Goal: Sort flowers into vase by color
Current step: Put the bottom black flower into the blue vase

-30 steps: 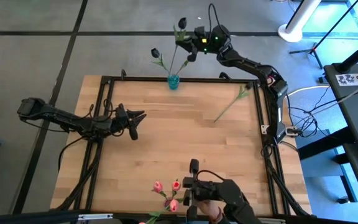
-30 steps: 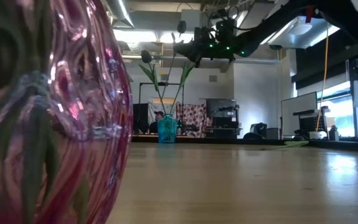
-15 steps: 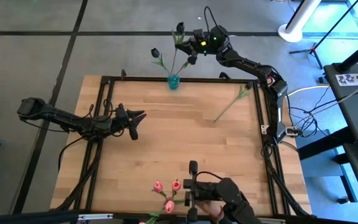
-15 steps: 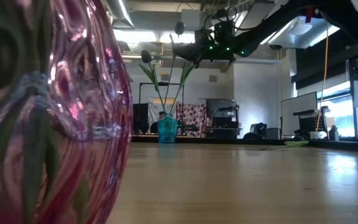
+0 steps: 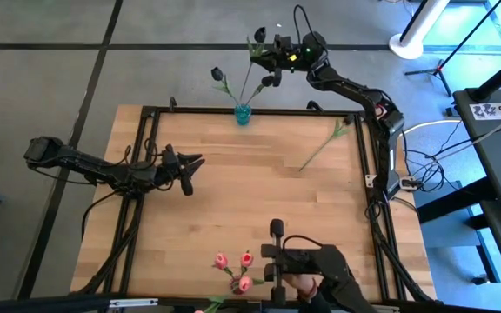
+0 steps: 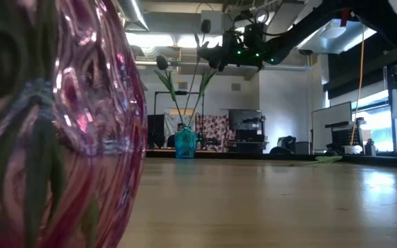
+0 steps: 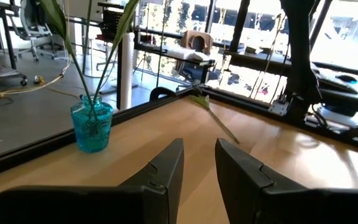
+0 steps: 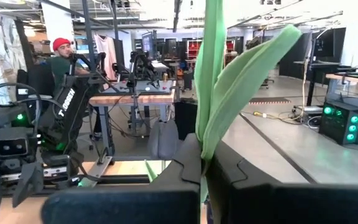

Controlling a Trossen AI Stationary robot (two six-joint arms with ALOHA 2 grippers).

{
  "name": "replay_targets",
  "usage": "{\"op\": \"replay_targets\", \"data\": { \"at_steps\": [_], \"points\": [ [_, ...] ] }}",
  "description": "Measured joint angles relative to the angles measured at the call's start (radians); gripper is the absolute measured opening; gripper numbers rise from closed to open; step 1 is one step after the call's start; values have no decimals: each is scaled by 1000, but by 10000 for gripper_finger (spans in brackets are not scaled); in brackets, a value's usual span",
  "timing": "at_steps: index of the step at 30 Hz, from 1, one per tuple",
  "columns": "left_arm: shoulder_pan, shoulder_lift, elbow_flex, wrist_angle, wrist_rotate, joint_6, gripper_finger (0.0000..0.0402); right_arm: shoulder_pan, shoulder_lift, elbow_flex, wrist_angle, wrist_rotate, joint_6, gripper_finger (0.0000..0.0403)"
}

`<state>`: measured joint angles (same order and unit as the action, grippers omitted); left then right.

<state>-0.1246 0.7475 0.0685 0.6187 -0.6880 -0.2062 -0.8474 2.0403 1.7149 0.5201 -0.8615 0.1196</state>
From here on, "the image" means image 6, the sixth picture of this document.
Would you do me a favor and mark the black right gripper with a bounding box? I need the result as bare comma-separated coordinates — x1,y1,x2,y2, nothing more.
196,22,267,72

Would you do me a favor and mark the black artificial tulip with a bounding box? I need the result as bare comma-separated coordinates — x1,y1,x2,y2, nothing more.
183,19,218,128
153,54,185,129

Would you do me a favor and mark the teal glass vase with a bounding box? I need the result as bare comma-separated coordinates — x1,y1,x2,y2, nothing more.
174,125,198,159

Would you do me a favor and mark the pink glass vase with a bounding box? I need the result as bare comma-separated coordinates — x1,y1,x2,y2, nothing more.
0,0,148,248

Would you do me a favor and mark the ceiling light panel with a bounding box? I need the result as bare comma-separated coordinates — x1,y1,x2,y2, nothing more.
124,32,176,48
176,34,224,49

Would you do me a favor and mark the pink patterned cloth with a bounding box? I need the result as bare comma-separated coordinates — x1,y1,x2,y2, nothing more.
194,113,236,153

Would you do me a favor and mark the silver ceiling pipe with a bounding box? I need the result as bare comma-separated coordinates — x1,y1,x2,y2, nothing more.
130,60,310,72

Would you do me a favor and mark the grey hanging cloth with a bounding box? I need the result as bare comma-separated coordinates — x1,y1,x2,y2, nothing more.
163,107,196,149

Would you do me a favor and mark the black equipment cabinet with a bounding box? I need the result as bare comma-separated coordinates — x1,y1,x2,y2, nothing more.
227,108,269,154

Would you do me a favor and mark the black panel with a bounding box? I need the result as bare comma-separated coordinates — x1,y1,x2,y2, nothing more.
146,114,167,149

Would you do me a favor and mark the person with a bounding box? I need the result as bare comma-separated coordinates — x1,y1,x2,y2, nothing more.
166,123,185,149

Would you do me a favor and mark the dark dome object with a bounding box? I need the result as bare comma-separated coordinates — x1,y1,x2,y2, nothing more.
269,146,289,156

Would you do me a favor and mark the grey bin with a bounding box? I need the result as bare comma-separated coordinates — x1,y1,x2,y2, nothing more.
294,141,310,155

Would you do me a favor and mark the whiteboard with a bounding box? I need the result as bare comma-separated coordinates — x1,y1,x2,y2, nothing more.
310,101,353,152

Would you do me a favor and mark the green flower stem held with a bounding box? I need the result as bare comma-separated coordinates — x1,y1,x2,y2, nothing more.
289,155,343,167

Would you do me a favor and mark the white round stand base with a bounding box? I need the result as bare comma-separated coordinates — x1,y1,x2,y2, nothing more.
340,144,364,155

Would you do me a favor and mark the dark bottle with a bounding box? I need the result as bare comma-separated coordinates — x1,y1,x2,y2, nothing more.
364,138,377,157

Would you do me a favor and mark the black rig frame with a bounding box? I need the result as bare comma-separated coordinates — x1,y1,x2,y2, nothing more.
152,90,205,149

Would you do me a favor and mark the round silver air duct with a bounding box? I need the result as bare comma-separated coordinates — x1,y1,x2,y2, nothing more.
115,0,150,32

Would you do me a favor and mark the black aluminium table frame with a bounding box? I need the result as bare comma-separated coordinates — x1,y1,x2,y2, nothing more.
145,148,397,169

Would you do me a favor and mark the yellow hanging cord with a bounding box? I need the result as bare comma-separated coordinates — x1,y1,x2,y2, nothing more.
349,23,367,146

